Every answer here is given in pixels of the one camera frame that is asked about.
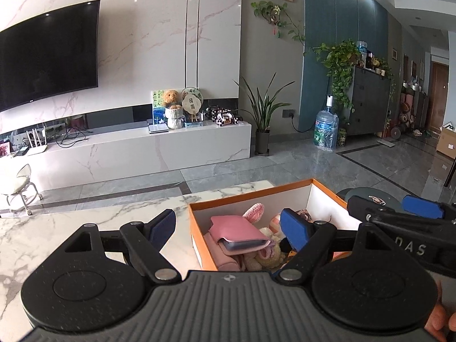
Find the dark drawer cabinet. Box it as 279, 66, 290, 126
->
347, 66, 390, 136

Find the white wifi router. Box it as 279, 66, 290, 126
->
26, 128, 48, 155

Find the blue landscape picture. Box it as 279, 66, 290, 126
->
152, 89, 167, 124

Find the potted orchid plant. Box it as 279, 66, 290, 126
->
236, 73, 294, 155

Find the hanging pothos plant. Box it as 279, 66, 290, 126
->
312, 39, 360, 114

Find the wall trailing vine plant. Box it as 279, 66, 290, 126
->
251, 0, 305, 46

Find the small white chair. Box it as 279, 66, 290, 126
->
1, 164, 43, 216

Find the brown teddy bear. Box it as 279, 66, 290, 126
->
162, 89, 182, 109

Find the dark green trash bin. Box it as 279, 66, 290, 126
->
337, 187, 402, 211

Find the person's hand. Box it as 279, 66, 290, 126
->
424, 280, 456, 342

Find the black toy vehicle model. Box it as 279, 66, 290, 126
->
205, 106, 243, 127

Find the black wall television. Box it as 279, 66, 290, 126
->
0, 0, 101, 111

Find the round paper fan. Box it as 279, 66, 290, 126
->
182, 87, 203, 123

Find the blue water jug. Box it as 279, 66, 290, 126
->
313, 95, 339, 151

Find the orange cardboard box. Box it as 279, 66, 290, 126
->
188, 178, 364, 272

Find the cardboard carton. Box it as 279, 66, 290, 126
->
437, 121, 456, 159

